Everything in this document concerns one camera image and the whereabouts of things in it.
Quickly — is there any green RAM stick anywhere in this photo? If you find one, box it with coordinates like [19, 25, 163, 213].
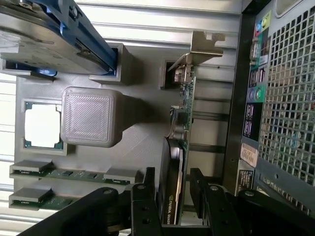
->
[12, 168, 131, 184]
[11, 195, 80, 210]

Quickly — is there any grey 3D-printed parts rack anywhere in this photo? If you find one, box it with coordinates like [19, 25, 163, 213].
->
[0, 43, 197, 222]

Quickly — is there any CPU chip with silver lid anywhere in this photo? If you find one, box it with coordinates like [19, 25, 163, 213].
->
[24, 99, 64, 149]

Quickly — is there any black PC case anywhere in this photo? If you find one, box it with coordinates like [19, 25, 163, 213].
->
[220, 0, 315, 219]

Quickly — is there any hard disk in blue caddy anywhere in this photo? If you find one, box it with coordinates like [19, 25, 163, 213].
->
[0, 0, 117, 77]

